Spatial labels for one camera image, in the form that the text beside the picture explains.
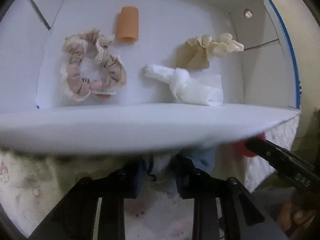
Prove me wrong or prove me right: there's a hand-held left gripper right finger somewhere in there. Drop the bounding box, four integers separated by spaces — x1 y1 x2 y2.
174 155 288 240

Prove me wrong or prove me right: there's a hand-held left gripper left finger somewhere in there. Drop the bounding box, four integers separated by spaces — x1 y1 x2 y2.
27 162 143 240

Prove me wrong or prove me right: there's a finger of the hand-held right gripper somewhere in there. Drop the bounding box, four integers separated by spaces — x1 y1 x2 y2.
246 136 296 173

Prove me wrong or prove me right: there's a red round puff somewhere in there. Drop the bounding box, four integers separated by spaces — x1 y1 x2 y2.
234 133 266 157

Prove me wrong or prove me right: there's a light blue fluffy cloth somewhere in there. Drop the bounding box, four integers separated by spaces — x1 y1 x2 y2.
142 147 218 198

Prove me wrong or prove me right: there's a blue and white cardboard box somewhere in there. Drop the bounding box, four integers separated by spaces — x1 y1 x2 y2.
0 0 303 156

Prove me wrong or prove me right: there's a white knotted cloth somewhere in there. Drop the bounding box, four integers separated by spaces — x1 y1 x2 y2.
142 64 224 107

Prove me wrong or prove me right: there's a beige lace-trimmed scrunchie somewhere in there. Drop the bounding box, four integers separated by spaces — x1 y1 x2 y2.
60 28 127 102

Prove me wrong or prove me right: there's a cream ruffled scrunchie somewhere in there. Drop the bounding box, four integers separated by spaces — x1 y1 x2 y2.
175 33 244 69

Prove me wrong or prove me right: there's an orange foam roller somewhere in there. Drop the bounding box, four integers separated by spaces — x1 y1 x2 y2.
115 6 139 42

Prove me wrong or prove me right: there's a person's right hand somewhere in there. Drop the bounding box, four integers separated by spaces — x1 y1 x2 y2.
278 194 320 232

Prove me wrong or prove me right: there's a cartoon printed bedsheet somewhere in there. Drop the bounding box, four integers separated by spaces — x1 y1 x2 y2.
0 112 301 240

